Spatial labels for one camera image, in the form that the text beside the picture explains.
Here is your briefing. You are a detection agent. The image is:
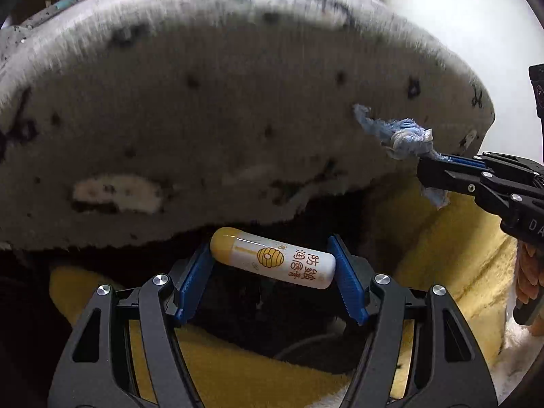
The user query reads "white fluffy cloth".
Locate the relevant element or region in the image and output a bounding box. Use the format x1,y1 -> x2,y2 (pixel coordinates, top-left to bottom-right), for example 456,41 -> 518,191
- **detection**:
489,314 -> 544,404

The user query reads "person's right hand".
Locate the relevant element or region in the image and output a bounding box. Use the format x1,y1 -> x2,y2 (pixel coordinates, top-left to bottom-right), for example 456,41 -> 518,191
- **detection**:
515,241 -> 544,307

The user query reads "yellow white lip balm tube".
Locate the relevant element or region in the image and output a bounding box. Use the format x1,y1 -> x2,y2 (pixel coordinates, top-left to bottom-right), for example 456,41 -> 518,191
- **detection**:
210,226 -> 336,290

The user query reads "yellow fluffy cloth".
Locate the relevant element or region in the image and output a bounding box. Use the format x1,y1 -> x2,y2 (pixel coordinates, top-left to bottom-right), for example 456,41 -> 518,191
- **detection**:
49,176 -> 517,408

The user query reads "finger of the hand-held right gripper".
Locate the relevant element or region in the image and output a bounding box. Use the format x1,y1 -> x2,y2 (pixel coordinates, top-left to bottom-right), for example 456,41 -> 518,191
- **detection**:
417,158 -> 532,219
440,152 -> 544,188

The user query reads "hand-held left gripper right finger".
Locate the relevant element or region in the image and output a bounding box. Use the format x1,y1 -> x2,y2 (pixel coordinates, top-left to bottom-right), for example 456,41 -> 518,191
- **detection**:
326,235 -> 498,408

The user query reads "blue white cloth rag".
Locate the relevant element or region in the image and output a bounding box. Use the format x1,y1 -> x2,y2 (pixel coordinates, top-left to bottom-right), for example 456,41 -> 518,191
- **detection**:
353,103 -> 451,210

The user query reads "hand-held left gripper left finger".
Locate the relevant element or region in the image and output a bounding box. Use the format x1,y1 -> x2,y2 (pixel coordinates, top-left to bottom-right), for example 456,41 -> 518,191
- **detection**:
47,246 -> 215,408

